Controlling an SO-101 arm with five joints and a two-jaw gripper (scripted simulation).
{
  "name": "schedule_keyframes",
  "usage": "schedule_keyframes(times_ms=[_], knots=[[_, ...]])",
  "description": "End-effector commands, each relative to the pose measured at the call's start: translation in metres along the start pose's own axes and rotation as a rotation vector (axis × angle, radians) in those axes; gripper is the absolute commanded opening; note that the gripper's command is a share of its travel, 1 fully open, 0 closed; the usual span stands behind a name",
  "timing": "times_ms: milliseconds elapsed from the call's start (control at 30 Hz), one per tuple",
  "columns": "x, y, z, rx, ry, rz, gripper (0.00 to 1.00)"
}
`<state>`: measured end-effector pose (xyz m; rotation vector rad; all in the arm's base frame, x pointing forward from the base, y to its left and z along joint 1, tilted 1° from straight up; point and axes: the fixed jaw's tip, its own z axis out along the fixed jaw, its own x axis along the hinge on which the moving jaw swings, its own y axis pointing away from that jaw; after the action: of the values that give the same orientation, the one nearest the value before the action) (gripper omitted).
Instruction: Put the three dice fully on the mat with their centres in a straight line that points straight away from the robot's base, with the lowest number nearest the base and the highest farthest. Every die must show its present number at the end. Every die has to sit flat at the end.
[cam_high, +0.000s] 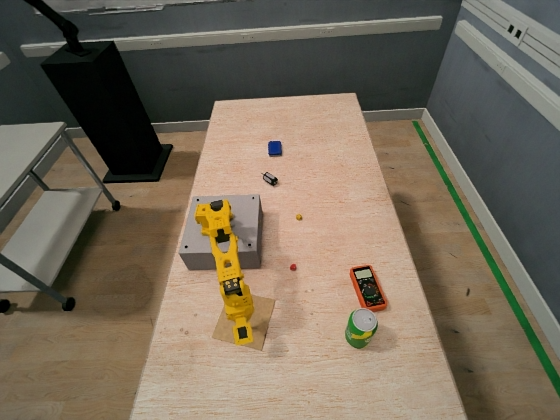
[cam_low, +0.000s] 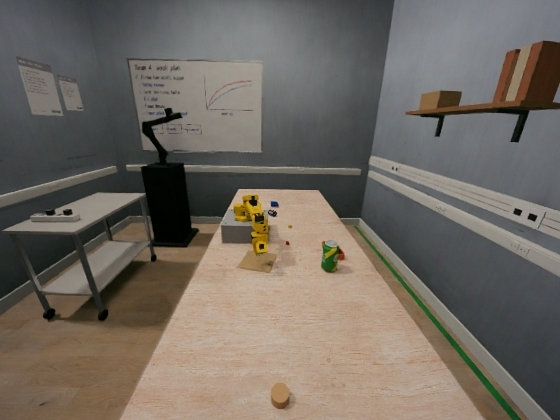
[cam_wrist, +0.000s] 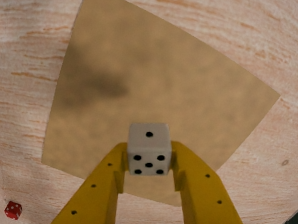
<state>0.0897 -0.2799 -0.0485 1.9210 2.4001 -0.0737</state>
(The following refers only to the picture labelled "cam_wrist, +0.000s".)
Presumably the white die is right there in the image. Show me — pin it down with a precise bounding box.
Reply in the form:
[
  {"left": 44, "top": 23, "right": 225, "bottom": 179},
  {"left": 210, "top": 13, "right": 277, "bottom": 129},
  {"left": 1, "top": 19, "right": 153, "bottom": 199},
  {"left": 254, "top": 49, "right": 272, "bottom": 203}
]
[{"left": 127, "top": 123, "right": 172, "bottom": 176}]

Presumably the tan mat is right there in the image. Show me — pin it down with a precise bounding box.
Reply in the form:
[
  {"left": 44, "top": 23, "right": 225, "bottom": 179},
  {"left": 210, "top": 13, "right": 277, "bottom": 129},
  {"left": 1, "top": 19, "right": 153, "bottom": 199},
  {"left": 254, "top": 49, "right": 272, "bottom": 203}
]
[{"left": 41, "top": 0, "right": 281, "bottom": 207}]

